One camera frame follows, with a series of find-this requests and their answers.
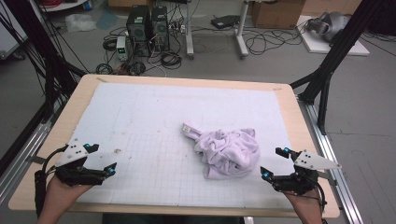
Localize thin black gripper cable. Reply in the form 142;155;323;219
311;182;329;224

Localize white desk leg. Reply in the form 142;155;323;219
185;0;196;60
235;0;250;59

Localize black metal frame stand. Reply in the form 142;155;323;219
0;0;89;175
289;0;388;135

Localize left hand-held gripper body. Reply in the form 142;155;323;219
54;138;108;188

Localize flat black device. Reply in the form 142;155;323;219
210;14;242;30

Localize black sleeved gripper cable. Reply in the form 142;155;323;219
34;145;69;218

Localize white foam grid mat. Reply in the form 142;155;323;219
66;82;295;209

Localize low cardboard box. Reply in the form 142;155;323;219
107;0;155;8

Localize large cardboard box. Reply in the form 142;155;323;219
251;0;306;30

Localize aluminium rail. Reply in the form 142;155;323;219
298;99;364;224
0;120;52;203

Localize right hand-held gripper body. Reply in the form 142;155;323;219
270;150;342;196

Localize white floor board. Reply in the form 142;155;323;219
297;15;371;57

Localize lavender t-shirt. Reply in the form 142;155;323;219
181;121;261;180

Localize person's left hand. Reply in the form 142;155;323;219
43;175;93;218

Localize white cabinet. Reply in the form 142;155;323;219
0;6;30;61

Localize person's dark clothing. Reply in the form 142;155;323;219
102;213;246;224

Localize clear plastic bag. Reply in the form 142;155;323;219
64;13;98;34

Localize loose black floor cables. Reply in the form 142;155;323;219
242;27;304;57

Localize wide black computer tower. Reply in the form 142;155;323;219
125;5;152;58

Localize person's right hand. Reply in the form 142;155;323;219
283;191;323;217

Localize narrow black computer tower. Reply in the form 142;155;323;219
150;5;171;52

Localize grey headset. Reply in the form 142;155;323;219
305;11;351;43

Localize coiled black cable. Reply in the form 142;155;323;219
160;50;183;70

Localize white bench power supply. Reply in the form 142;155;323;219
116;35;130;62

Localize white round table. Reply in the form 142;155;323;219
38;0;90;13

